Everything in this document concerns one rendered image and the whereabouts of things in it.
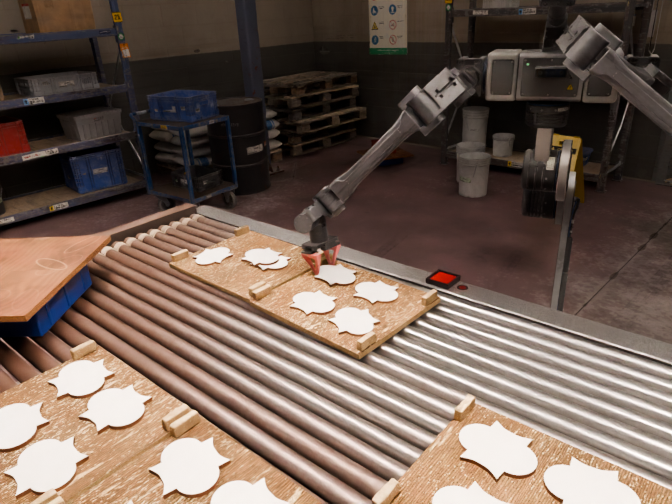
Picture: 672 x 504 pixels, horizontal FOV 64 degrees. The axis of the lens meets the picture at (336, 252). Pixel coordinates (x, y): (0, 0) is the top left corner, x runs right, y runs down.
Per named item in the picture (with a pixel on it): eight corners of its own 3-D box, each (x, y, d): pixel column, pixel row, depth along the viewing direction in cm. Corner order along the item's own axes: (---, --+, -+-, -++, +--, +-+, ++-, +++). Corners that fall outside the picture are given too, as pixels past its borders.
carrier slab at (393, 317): (333, 263, 176) (333, 258, 175) (440, 302, 150) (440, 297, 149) (249, 305, 153) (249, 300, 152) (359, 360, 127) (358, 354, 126)
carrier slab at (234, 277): (249, 233, 203) (249, 230, 202) (330, 261, 178) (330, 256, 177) (169, 267, 179) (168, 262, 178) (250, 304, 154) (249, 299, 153)
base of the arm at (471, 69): (481, 96, 179) (483, 58, 174) (477, 100, 172) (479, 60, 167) (455, 95, 182) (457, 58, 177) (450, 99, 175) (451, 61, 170)
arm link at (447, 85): (472, 91, 130) (444, 59, 129) (429, 130, 135) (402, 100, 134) (477, 90, 171) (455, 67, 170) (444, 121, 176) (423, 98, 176)
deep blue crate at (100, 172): (113, 175, 578) (105, 141, 563) (129, 183, 551) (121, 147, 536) (65, 186, 548) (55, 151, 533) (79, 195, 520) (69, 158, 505)
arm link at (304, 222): (348, 205, 158) (328, 183, 157) (335, 216, 147) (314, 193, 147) (321, 230, 163) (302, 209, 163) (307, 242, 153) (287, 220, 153)
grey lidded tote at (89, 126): (107, 129, 559) (102, 105, 549) (127, 132, 538) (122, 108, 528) (60, 139, 523) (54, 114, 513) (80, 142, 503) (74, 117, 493)
